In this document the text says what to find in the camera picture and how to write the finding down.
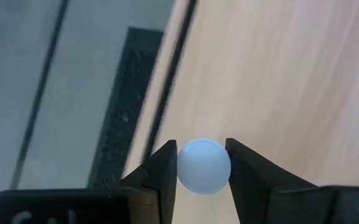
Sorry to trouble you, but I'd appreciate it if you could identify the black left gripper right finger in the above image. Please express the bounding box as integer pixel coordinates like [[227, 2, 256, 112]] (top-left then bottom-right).
[[225, 138, 337, 224]]

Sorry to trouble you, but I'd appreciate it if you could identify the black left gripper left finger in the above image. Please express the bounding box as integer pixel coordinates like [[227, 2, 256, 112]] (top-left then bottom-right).
[[116, 139, 179, 224]]

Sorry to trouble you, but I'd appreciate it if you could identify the black floor vent grille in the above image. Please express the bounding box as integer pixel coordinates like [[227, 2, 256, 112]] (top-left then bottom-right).
[[87, 27, 164, 190]]

